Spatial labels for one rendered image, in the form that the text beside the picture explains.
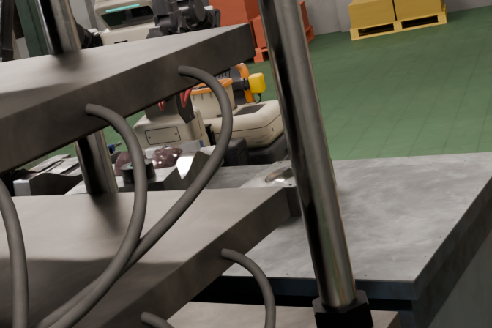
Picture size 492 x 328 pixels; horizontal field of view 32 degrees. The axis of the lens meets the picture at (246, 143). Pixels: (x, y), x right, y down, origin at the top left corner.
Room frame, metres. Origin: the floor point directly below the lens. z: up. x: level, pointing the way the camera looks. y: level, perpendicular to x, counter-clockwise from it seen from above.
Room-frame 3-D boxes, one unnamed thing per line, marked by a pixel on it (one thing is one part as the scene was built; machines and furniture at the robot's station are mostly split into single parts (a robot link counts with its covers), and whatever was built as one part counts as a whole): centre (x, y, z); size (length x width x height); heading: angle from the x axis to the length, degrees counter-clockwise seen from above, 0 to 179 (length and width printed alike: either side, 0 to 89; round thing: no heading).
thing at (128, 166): (1.99, 0.27, 0.93); 0.08 x 0.08 x 0.04
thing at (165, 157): (2.19, 0.27, 0.90); 0.26 x 0.18 x 0.08; 164
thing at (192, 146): (2.44, 0.15, 0.85); 0.13 x 0.05 x 0.05; 164
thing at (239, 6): (10.62, -0.56, 0.42); 1.42 x 1.01 x 0.84; 158
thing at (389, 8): (10.27, -2.15, 0.21); 1.19 x 0.86 x 0.42; 68
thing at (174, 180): (2.19, 0.27, 0.85); 0.50 x 0.26 x 0.11; 164
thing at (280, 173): (1.89, -0.07, 0.83); 0.20 x 0.15 x 0.07; 147
